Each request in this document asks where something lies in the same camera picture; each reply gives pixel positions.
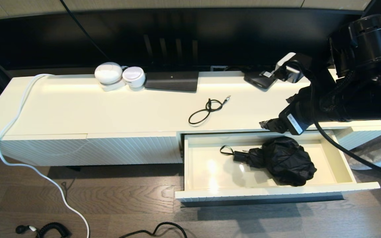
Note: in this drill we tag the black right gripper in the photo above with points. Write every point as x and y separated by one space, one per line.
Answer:
298 115

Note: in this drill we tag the black umbrella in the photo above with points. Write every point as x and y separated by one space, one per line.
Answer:
286 162

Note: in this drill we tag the white fluted drawer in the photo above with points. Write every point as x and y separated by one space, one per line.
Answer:
210 172

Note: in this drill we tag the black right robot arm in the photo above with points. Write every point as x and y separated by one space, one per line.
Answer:
359 96

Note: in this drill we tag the white tv cabinet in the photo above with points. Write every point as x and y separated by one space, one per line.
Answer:
111 109

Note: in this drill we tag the black set-top box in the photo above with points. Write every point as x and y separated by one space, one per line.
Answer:
258 79

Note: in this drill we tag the grey curtain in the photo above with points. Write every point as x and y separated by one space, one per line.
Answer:
375 145

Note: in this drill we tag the black television screen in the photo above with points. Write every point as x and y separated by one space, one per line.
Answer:
210 36

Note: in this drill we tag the black router with antennas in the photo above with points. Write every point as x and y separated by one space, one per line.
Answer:
172 81

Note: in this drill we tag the small white round device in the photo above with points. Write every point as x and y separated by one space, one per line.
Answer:
133 76

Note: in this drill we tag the large white round device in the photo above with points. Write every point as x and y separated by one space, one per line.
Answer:
108 73

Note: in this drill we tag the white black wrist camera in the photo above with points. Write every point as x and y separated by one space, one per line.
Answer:
288 71

